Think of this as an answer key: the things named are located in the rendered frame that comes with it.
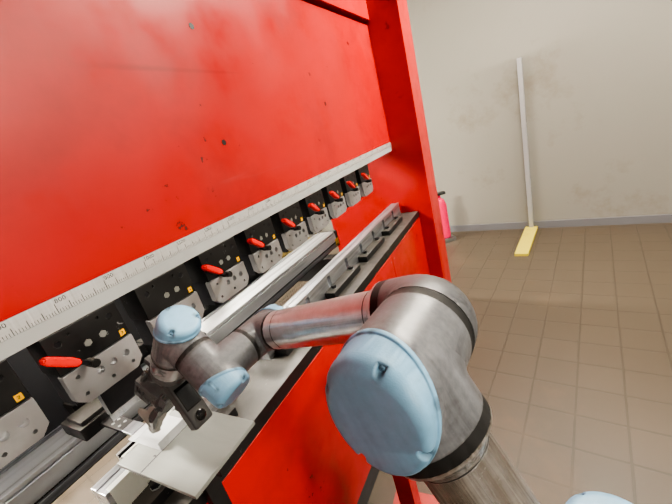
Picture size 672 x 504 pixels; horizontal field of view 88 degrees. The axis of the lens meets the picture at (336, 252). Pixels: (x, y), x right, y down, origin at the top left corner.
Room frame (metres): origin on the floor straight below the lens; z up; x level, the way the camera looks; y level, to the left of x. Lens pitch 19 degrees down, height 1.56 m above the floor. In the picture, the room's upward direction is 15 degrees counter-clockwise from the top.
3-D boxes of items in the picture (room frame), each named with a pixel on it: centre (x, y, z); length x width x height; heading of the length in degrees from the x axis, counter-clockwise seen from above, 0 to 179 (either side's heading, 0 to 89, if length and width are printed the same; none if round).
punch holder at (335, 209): (1.73, -0.04, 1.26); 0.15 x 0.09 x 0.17; 149
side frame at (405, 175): (2.76, -0.46, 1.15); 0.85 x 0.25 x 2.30; 59
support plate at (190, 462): (0.64, 0.44, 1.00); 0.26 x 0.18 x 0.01; 59
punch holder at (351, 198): (1.90, -0.14, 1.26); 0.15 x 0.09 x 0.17; 149
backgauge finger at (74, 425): (0.80, 0.71, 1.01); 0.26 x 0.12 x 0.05; 59
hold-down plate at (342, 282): (1.55, 0.00, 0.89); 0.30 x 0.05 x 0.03; 149
